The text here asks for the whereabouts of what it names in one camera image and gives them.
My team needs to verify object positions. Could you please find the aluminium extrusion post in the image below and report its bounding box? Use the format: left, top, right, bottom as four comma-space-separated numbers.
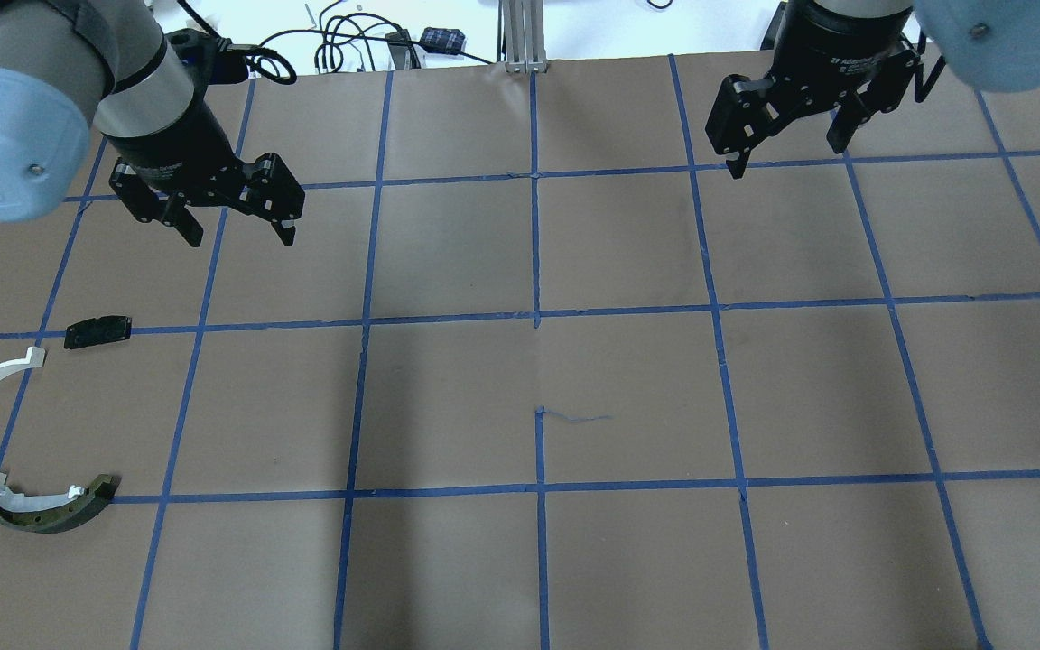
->
497, 1, 548, 74

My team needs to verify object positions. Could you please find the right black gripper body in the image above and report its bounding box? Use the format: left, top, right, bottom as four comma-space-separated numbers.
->
773, 1, 915, 114

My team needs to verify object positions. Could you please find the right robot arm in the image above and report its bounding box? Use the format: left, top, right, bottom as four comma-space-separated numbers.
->
705, 1, 1040, 180

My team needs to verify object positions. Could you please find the black cables bundle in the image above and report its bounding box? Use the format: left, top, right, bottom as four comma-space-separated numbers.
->
240, 0, 494, 87

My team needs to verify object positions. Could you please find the small black flat plate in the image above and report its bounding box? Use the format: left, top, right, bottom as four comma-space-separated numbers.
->
63, 314, 133, 350

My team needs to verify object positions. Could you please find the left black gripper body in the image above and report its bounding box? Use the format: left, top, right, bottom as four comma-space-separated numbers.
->
110, 110, 244, 215

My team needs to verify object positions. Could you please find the black power adapter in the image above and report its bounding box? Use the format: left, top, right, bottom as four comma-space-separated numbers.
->
418, 26, 467, 55

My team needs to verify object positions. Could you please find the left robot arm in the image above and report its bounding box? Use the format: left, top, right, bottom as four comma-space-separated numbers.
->
0, 1, 305, 248

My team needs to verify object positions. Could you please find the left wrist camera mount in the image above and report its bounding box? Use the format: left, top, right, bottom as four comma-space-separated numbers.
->
166, 29, 251, 87

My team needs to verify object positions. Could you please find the dark green curved part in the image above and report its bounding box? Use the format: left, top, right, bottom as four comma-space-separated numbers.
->
0, 474, 121, 534

